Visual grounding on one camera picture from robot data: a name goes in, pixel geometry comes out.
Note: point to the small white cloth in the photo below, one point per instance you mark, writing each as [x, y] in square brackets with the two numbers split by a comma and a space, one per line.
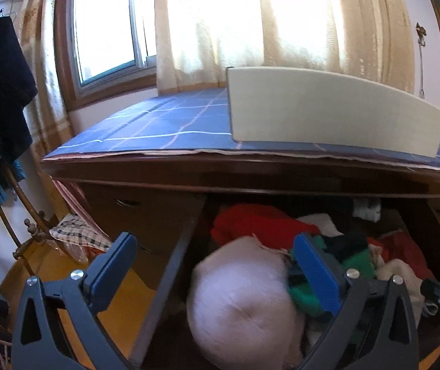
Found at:
[367, 209]

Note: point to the curtain tieback hook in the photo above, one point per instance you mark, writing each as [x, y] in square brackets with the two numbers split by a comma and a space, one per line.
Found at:
[420, 31]

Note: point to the teal hanging cloth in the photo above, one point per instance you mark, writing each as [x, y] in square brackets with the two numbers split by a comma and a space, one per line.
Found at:
[18, 169]

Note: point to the dark wooden dresser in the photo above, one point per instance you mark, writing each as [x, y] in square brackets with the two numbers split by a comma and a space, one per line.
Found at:
[243, 175]

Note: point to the white underwear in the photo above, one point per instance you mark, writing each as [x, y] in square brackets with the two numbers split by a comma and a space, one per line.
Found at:
[324, 223]

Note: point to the bright red underwear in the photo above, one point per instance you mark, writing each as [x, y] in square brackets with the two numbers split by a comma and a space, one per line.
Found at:
[254, 219]

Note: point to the closed wooden drawer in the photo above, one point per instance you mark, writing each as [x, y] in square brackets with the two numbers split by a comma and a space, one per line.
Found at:
[146, 216]

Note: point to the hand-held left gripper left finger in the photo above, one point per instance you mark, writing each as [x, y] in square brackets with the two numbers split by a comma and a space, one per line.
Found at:
[114, 266]

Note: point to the white cardboard box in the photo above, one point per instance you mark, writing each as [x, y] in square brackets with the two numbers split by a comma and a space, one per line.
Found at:
[320, 111]

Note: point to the blue plaid cloth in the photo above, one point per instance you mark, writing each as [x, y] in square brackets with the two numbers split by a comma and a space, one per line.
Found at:
[158, 127]

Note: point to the dark hanging coat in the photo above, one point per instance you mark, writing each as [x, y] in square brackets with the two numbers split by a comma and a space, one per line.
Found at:
[0, 104]

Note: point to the dark red underwear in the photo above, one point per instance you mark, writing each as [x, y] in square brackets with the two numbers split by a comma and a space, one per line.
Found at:
[405, 246]

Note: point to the beige side curtain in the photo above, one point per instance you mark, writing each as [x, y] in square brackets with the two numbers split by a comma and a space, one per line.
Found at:
[38, 65]

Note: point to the green black striped underwear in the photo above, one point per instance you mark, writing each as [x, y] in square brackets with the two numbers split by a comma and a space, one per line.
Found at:
[354, 258]

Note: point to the wooden drawer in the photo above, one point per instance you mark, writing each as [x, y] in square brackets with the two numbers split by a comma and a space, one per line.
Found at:
[146, 216]
[173, 262]

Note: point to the beige undergarment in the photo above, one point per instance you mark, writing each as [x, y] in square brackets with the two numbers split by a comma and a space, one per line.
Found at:
[397, 273]

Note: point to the brown framed window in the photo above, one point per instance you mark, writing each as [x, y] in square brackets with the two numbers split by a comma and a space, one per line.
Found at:
[104, 27]

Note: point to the cream patterned curtain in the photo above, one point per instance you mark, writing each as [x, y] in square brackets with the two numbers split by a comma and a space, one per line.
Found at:
[281, 27]

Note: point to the wooden coat rack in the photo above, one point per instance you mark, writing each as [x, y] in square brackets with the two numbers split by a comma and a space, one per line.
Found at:
[31, 235]

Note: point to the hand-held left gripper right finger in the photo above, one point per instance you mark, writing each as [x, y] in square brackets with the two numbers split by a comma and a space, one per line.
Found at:
[316, 273]

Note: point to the plaid cloth bag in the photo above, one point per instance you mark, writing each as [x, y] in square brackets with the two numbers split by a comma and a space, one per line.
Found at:
[77, 231]

